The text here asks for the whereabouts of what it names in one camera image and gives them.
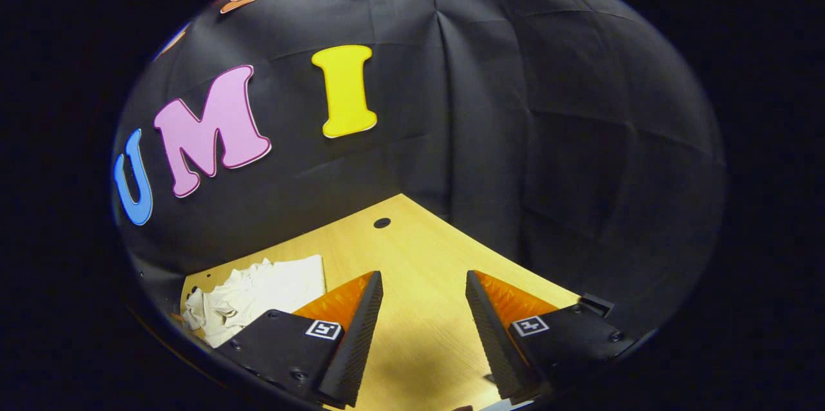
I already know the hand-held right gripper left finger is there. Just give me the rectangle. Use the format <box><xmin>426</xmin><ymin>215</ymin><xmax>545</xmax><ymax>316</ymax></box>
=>
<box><xmin>216</xmin><ymin>271</ymin><xmax>384</xmax><ymax>408</ymax></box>

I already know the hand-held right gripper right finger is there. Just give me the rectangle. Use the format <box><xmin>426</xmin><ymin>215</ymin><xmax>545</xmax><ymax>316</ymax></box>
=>
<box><xmin>465</xmin><ymin>269</ymin><xmax>636</xmax><ymax>402</ymax></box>

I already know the white sweatshirt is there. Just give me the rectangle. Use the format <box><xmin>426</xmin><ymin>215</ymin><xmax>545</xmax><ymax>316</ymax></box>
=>
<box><xmin>180</xmin><ymin>254</ymin><xmax>326</xmax><ymax>349</ymax></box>

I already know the black backdrop cloth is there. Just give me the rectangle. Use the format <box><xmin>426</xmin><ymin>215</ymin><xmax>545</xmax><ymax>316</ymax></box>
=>
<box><xmin>111</xmin><ymin>0</ymin><xmax>729</xmax><ymax>341</ymax></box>

